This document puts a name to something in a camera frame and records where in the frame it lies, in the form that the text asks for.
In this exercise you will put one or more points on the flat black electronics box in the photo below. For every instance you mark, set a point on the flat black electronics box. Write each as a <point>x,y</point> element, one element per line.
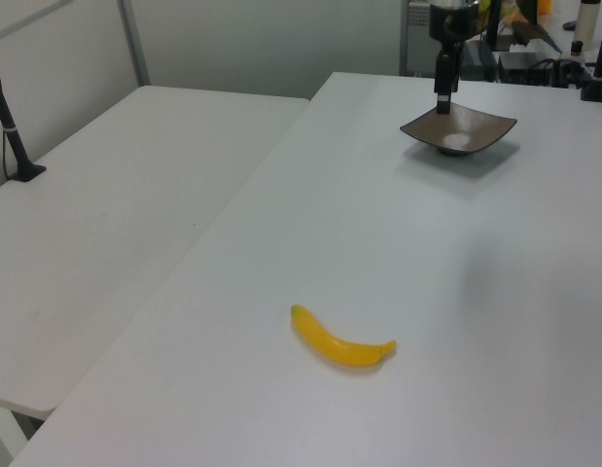
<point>521,68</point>

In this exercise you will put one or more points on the brown square ceramic plate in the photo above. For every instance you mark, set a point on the brown square ceramic plate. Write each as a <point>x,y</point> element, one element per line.
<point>475,129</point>

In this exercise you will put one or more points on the small orange object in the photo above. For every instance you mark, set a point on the small orange object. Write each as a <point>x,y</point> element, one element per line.
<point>546,5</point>

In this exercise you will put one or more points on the white side table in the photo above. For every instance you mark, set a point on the white side table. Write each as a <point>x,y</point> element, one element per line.
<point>111,194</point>

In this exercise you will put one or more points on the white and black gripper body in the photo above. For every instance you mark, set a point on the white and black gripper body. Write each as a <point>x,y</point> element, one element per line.
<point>453,22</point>

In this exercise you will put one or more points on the perforated grey metal panel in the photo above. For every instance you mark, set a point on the perforated grey metal panel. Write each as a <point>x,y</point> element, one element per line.
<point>414,29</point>

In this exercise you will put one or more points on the white cylinder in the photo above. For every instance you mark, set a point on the white cylinder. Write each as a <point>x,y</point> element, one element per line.
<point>586,24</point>

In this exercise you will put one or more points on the black clamp camera stand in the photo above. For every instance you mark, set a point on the black clamp camera stand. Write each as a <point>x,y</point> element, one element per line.
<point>597,87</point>

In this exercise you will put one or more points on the grey metal post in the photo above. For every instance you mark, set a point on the grey metal post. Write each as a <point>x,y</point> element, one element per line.
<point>135,48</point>

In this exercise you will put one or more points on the yellow toy banana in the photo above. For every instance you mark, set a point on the yellow toy banana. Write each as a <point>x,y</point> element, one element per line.
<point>334,348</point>

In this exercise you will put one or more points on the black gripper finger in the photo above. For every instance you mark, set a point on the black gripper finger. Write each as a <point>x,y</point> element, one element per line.
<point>444,78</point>
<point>457,61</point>

